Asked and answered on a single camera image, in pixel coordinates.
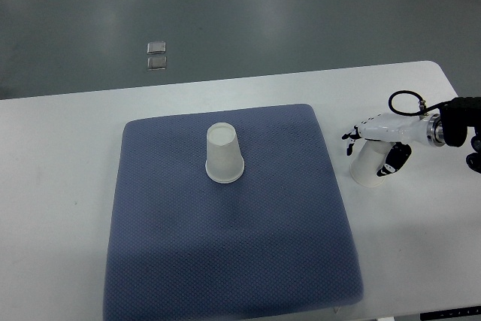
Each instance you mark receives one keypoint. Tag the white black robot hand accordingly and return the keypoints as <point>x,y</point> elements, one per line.
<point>402,131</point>

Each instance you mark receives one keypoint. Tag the white paper cup on mat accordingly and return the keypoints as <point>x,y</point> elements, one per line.
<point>224,162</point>

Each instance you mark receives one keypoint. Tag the blue textured fabric mat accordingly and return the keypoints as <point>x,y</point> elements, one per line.
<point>277,240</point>

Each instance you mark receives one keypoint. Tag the black table control panel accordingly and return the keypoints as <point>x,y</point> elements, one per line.
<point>451,313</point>

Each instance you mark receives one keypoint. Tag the white paper cup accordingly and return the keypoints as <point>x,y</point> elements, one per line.
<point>368,162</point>
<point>224,162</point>

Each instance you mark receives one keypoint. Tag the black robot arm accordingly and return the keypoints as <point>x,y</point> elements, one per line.
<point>457,116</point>

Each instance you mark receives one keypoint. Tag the upper metal floor plate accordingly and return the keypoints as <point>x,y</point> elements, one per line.
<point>156,47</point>

